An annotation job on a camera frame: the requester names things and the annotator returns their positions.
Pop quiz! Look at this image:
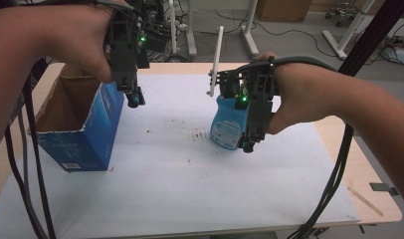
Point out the black left gripper cable bundle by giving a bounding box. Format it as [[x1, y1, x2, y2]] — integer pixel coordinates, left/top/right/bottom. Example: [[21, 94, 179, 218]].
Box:
[[3, 58, 58, 239]]

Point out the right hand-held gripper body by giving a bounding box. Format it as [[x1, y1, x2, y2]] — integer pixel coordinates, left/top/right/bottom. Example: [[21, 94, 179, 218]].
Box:
[[206, 25, 280, 154]]

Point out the black right gripper cable bundle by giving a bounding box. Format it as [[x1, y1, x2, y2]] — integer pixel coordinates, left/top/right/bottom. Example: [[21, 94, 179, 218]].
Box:
[[235, 55, 355, 239]]

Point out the black gripper cable bundle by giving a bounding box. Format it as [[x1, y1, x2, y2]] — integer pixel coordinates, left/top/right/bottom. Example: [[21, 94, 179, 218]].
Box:
[[3, 58, 58, 239], [235, 55, 355, 239]]

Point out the blue cardboard box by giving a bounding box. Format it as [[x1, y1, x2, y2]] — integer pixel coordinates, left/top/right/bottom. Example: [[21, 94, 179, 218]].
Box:
[[33, 64, 125, 172]]

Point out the metal table clip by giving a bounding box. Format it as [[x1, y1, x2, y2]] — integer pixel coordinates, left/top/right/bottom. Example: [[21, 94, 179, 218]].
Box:
[[369, 181, 400, 197]]

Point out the black floor cable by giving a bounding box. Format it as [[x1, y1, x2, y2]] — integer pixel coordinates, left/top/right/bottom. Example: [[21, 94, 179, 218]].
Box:
[[214, 8, 338, 58]]

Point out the white table mat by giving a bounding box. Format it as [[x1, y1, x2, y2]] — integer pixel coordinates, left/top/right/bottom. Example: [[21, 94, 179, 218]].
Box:
[[0, 73, 362, 239]]

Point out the white desk leg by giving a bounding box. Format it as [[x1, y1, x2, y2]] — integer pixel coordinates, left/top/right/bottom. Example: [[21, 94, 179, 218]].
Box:
[[185, 0, 198, 57], [240, 0, 261, 58], [321, 0, 377, 61]]

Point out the white thin pole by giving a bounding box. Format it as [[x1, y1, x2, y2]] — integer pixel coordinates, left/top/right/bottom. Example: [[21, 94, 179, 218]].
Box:
[[167, 0, 178, 55]]

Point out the person's right hand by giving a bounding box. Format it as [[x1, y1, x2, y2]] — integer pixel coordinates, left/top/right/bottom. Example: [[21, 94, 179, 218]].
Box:
[[255, 51, 328, 135]]

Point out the office chair base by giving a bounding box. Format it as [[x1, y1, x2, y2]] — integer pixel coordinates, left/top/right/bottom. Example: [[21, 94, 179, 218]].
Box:
[[324, 1, 356, 28]]

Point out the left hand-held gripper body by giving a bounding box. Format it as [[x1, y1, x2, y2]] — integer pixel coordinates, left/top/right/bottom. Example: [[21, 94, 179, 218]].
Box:
[[104, 0, 150, 110]]

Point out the brown cardboard box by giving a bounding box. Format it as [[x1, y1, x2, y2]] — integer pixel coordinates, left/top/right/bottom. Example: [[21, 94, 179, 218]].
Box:
[[255, 0, 313, 23]]

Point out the light blue cloth heap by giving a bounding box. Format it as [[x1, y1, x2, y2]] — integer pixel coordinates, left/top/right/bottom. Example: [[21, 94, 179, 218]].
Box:
[[380, 42, 404, 67]]

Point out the blue plastic bottle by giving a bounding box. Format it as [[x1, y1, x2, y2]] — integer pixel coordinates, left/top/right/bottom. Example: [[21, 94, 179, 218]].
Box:
[[209, 94, 250, 151]]

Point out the person's left hand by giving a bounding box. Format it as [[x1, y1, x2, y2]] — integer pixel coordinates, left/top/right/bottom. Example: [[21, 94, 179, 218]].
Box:
[[30, 0, 133, 85]]

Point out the black metal stand pole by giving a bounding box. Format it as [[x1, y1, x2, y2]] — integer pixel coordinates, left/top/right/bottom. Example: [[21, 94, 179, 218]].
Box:
[[337, 0, 404, 78]]

